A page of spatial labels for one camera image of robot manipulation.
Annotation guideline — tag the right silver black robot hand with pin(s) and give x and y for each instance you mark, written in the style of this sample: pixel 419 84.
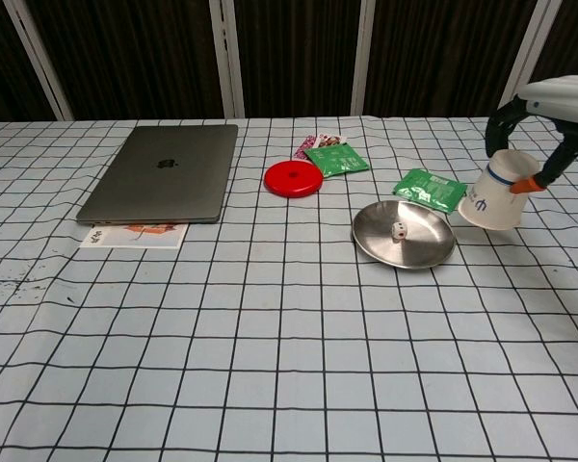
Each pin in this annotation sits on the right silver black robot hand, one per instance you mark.
pixel 568 101

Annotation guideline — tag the white paper cup blue print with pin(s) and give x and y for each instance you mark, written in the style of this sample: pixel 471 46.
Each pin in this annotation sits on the white paper cup blue print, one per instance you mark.
pixel 496 202

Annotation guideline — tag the white die with red pips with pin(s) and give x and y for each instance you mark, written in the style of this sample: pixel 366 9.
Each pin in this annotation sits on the white die with red pips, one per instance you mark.
pixel 398 232

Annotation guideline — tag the round metal plate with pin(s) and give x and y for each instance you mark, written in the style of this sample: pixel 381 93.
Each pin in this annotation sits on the round metal plate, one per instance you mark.
pixel 424 240

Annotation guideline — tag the green foil sachet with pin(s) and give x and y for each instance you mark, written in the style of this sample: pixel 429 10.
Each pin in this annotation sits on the green foil sachet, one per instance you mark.
pixel 337 160
pixel 428 191

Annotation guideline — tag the face playing card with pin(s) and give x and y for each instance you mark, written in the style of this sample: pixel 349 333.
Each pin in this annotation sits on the face playing card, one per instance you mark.
pixel 329 140

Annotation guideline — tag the red round plastic disc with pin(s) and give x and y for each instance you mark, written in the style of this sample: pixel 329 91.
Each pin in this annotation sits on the red round plastic disc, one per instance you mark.
pixel 283 185

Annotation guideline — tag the light blue checked tablecloth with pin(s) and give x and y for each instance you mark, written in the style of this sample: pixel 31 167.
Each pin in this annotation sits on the light blue checked tablecloth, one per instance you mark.
pixel 270 337

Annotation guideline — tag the grey closed laptop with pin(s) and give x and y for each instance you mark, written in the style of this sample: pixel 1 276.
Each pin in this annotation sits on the grey closed laptop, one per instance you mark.
pixel 164 187

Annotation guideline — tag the white card with orange leaf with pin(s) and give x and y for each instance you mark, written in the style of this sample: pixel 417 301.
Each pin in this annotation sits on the white card with orange leaf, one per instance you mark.
pixel 125 239

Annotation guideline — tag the white metal frame post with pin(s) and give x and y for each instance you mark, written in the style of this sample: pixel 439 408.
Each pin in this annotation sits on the white metal frame post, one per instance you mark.
pixel 38 62
pixel 530 48
pixel 364 58
pixel 226 58

